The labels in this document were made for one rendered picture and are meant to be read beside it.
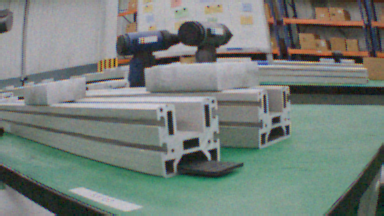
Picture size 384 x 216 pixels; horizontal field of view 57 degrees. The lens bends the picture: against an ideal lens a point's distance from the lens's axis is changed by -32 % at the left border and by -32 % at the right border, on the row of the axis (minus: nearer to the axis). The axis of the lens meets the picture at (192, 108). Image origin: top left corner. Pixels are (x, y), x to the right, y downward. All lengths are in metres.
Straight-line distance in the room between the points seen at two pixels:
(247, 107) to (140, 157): 0.19
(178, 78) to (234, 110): 0.11
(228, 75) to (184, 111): 0.15
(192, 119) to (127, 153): 0.09
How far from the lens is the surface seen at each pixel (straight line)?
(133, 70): 1.19
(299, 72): 2.38
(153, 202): 0.48
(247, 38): 4.02
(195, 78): 0.78
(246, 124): 0.75
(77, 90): 0.88
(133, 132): 0.61
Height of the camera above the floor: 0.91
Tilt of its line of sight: 6 degrees down
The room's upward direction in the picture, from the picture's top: 4 degrees counter-clockwise
